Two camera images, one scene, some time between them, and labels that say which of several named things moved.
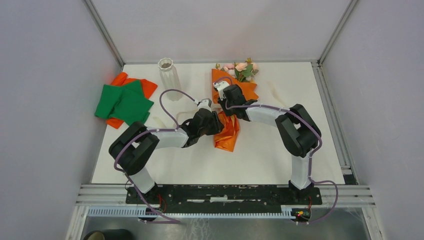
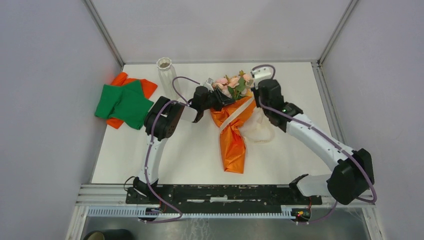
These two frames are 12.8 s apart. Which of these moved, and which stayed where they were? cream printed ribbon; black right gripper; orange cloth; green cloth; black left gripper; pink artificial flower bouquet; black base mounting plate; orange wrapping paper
Moved: black right gripper; cream printed ribbon; black left gripper; orange wrapping paper; pink artificial flower bouquet
Stayed: green cloth; orange cloth; black base mounting plate
